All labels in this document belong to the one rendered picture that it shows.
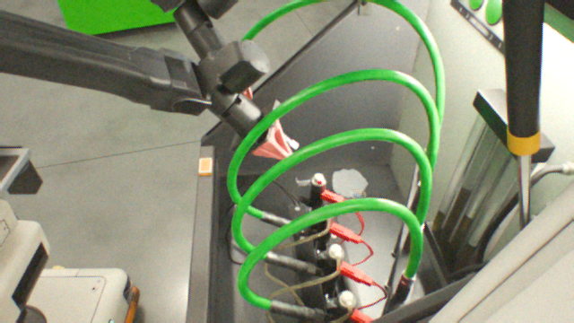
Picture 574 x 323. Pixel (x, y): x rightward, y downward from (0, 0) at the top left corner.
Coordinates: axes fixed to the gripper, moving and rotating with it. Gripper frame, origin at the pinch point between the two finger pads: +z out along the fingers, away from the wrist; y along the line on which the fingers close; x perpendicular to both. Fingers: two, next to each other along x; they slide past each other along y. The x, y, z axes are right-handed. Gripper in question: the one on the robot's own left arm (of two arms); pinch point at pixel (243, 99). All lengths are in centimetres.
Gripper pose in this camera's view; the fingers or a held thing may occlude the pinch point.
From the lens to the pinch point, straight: 76.0
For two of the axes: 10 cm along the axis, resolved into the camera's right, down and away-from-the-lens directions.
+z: 5.4, 8.4, 0.6
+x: -6.5, 3.6, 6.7
